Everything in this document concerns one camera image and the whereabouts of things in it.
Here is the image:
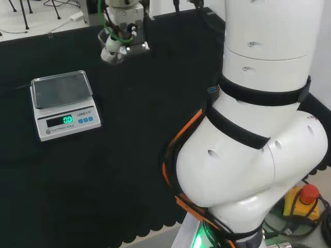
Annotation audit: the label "grey metal post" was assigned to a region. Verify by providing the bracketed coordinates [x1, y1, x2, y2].
[83, 0, 104, 27]

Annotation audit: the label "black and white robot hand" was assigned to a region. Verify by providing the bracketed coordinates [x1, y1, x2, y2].
[99, 15, 151, 63]

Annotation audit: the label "yellow stop button red cap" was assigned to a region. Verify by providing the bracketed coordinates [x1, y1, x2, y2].
[282, 183, 322, 223]

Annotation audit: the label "black bench cloth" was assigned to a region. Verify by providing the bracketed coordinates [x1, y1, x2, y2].
[0, 7, 331, 248]

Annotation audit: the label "thin floor cable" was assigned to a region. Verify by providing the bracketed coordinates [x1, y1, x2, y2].
[0, 18, 72, 37]

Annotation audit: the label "green cable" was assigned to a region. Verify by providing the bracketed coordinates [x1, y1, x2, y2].
[97, 0, 136, 44]

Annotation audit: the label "black tripod legs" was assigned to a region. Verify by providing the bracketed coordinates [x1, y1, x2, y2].
[9, 0, 62, 30]

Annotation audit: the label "white electronic balance steel pan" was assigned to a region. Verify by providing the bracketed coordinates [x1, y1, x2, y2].
[30, 70, 102, 142]

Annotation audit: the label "orange cable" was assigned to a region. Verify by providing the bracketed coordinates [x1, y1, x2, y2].
[161, 108, 236, 248]

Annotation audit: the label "black stop button cable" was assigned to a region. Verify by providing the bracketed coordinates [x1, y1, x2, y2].
[263, 194, 331, 239]

